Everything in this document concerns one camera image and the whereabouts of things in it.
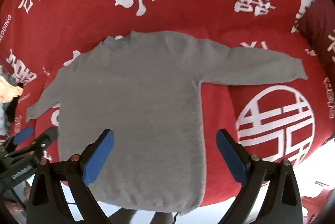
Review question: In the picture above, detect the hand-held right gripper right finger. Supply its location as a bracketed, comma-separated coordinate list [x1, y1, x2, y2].
[216, 129, 304, 224]

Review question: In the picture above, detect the red printed blanket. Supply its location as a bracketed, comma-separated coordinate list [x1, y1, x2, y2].
[0, 0, 335, 207]

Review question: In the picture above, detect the red printed cloth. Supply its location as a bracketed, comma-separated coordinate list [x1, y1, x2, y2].
[301, 186, 335, 224]

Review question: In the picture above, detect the red printed pillow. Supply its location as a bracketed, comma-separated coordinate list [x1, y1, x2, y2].
[290, 0, 335, 120]

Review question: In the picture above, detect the grey sweater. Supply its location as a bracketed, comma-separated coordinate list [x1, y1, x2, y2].
[26, 30, 307, 214]

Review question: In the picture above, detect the cream cloth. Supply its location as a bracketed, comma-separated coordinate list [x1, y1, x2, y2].
[0, 75, 24, 103]

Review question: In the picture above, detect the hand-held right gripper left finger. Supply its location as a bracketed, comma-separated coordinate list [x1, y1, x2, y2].
[26, 129, 115, 224]

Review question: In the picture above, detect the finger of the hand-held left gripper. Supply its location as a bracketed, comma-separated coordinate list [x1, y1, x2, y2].
[5, 127, 58, 162]
[0, 126, 34, 159]

